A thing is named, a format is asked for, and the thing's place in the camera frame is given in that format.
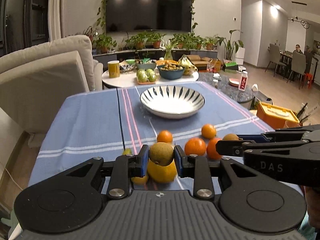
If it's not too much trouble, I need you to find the small green lime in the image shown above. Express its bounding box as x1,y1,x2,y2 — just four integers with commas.
122,148,132,155

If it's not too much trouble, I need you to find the large yellow orange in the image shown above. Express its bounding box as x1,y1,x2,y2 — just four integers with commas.
147,160,177,184

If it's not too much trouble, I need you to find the brown kiwi fruit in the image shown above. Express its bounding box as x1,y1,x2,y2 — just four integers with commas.
149,142,174,166

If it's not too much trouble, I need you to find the small orange mandarin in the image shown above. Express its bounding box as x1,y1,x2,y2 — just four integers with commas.
157,130,173,144

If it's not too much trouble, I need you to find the brown kiwi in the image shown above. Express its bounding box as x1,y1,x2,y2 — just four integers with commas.
223,133,242,141

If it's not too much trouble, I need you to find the person's right hand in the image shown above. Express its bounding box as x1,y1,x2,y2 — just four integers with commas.
304,186,320,229

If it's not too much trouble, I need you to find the small yellow lemon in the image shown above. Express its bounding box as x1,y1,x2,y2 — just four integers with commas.
131,175,149,185

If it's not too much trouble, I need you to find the orange plastic box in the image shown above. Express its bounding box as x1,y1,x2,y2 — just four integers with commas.
257,102,300,129

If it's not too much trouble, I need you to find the blue striped tablecloth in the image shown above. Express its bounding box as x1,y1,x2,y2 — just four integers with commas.
29,82,271,185

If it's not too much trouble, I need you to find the white bottle red label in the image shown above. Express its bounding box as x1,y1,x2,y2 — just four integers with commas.
238,71,248,91

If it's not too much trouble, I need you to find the striped white ceramic bowl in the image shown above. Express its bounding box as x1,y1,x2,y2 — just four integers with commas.
140,85,205,120

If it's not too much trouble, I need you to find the tray of green apples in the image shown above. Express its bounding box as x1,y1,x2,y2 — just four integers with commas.
136,69,157,84

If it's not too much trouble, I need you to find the bunch of bananas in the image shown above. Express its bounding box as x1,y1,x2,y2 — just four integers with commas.
178,55,198,76

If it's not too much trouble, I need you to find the dark teal fruit bowl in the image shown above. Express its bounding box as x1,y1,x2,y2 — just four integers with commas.
157,64,185,80

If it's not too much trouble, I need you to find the grey dining chair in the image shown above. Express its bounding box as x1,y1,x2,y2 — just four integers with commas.
287,51,306,86

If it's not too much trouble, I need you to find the yellow canister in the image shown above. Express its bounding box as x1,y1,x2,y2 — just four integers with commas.
107,60,120,78

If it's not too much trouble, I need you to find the large leafy floor plant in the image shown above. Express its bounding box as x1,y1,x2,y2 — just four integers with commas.
216,29,244,61

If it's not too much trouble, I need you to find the seated person in background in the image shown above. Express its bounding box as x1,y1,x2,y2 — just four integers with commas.
293,44,303,54

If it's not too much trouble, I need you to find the beige sofa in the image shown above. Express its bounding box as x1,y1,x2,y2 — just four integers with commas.
1,35,103,134

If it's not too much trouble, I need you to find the black wall television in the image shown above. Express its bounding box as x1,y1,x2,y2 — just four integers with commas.
105,0,192,33

